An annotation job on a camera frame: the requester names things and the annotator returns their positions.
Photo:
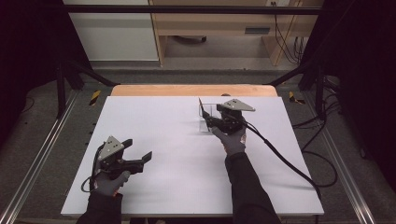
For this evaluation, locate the clear acrylic organizer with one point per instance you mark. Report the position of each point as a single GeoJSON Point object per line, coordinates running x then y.
{"type": "Point", "coordinates": [204, 124]}

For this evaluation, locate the person's right hand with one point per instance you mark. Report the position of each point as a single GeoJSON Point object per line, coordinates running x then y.
{"type": "Point", "coordinates": [232, 143]}

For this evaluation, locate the white cabinet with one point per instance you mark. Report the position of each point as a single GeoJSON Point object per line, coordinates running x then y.
{"type": "Point", "coordinates": [115, 37]}

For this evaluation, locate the black horizontal frame bar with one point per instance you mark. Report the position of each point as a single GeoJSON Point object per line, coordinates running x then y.
{"type": "Point", "coordinates": [186, 9]}

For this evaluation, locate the aluminium floor rail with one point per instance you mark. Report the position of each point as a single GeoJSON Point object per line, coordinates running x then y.
{"type": "Point", "coordinates": [345, 168]}
{"type": "Point", "coordinates": [37, 158]}

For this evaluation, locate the wooden table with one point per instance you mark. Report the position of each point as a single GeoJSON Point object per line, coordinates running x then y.
{"type": "Point", "coordinates": [186, 90]}

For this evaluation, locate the yellow clamp right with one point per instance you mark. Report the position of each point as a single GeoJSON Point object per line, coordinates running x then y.
{"type": "Point", "coordinates": [293, 97]}

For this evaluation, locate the black frame post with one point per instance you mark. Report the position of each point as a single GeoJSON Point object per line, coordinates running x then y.
{"type": "Point", "coordinates": [60, 90]}
{"type": "Point", "coordinates": [319, 90]}

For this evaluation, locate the person's left hand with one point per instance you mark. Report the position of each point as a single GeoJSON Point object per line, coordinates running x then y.
{"type": "Point", "coordinates": [109, 185]}

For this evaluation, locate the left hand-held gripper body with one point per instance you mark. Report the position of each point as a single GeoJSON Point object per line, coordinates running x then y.
{"type": "Point", "coordinates": [110, 149]}

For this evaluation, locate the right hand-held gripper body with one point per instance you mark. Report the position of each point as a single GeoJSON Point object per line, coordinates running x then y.
{"type": "Point", "coordinates": [232, 119]}

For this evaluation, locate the yellow clamp left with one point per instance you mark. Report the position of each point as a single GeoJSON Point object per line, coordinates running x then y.
{"type": "Point", "coordinates": [95, 97]}

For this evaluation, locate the black curtain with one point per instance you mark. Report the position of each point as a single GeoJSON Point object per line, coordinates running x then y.
{"type": "Point", "coordinates": [28, 46]}
{"type": "Point", "coordinates": [361, 62]}

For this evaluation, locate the yellow clamp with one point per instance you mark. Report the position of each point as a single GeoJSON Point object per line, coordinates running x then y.
{"type": "Point", "coordinates": [95, 97]}
{"type": "Point", "coordinates": [293, 97]}

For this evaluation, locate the light wooden desk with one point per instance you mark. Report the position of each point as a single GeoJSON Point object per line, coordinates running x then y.
{"type": "Point", "coordinates": [214, 25]}

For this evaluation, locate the white table board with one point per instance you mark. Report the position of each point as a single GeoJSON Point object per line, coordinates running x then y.
{"type": "Point", "coordinates": [174, 186]}

